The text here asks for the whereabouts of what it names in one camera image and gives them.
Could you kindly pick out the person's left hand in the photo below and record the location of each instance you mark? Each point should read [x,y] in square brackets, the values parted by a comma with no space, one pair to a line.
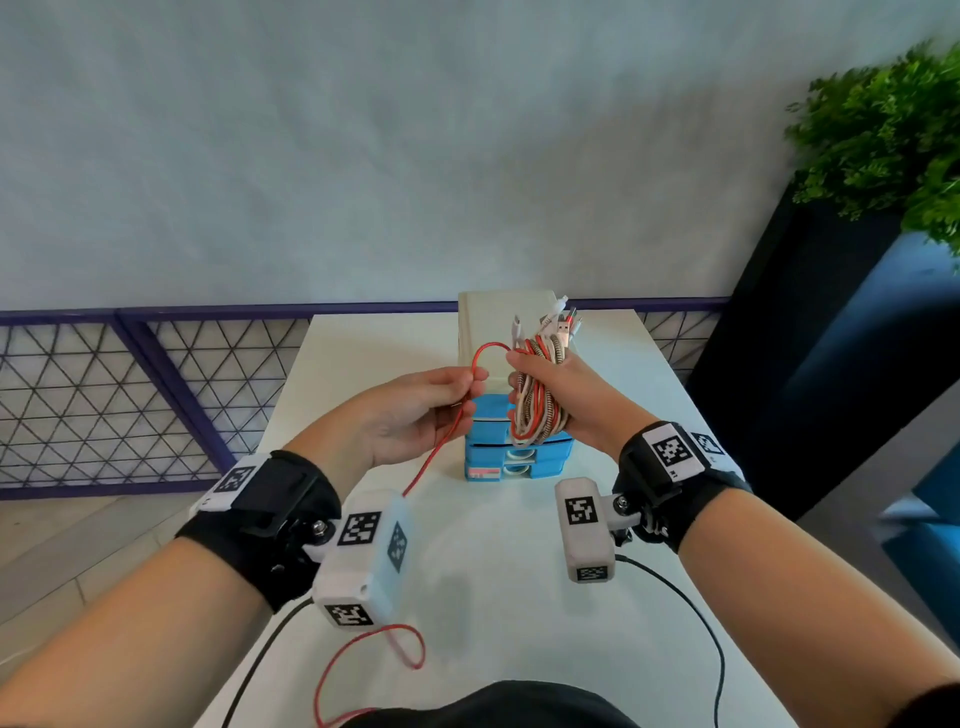
[390,424]

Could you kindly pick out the person's right hand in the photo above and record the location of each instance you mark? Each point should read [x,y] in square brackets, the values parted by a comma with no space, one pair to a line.
[592,409]

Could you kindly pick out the person's right thumb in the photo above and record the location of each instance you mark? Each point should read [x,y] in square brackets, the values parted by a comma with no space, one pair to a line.
[531,361]

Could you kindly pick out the person's left thumb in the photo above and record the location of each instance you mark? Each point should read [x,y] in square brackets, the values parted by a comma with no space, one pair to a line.
[457,376]

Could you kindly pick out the person's left forearm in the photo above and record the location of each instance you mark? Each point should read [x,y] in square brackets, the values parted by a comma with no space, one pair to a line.
[142,637]

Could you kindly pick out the person's right forearm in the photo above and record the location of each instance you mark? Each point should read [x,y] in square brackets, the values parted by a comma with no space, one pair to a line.
[802,607]

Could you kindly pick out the blue drawer organizer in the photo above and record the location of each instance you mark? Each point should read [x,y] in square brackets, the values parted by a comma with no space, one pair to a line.
[517,459]

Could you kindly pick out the dark tall planter box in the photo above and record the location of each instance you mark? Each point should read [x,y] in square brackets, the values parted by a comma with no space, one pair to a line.
[810,352]

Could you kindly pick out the purple mesh railing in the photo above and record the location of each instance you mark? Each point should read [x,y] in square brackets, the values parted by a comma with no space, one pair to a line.
[161,375]

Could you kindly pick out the person's black clothing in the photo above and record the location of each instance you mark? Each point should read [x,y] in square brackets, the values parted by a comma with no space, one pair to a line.
[495,709]

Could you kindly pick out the green leafy plant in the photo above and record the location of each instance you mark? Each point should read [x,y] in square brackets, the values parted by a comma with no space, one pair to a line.
[885,127]

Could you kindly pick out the blue seat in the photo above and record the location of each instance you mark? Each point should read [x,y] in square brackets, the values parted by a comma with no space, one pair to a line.
[934,555]

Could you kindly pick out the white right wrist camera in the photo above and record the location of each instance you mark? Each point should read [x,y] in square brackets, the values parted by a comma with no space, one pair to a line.
[586,536]

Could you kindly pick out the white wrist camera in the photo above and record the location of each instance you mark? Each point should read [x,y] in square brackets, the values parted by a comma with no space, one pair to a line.
[586,536]
[360,559]

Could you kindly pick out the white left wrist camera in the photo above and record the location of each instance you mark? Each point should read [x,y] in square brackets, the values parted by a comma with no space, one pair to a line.
[360,559]

